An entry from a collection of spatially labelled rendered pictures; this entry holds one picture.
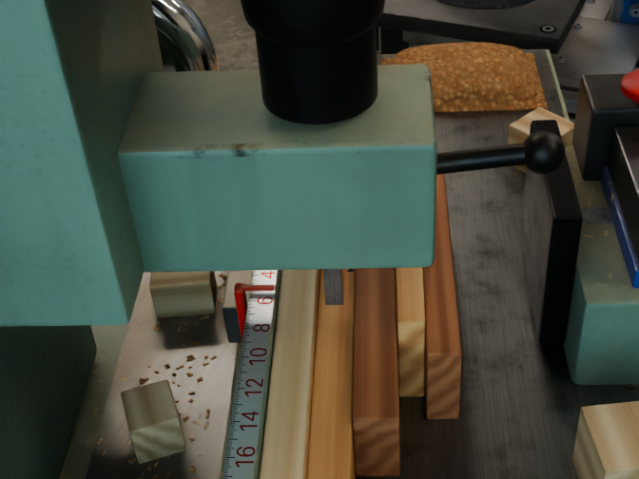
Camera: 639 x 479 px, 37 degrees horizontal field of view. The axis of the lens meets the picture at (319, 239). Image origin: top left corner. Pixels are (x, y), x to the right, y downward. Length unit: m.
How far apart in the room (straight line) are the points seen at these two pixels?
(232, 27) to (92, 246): 2.51
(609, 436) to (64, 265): 0.25
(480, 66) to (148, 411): 0.36
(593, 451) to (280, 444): 0.14
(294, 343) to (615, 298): 0.16
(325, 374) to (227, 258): 0.08
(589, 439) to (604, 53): 0.78
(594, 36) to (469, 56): 0.48
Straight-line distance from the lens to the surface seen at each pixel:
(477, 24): 1.04
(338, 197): 0.42
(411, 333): 0.49
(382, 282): 0.52
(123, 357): 0.71
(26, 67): 0.36
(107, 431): 0.66
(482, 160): 0.45
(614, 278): 0.51
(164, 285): 0.71
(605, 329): 0.51
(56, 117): 0.37
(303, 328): 0.49
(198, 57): 0.56
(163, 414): 0.62
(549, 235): 0.50
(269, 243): 0.44
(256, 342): 0.48
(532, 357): 0.55
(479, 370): 0.54
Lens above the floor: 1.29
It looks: 39 degrees down
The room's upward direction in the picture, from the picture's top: 5 degrees counter-clockwise
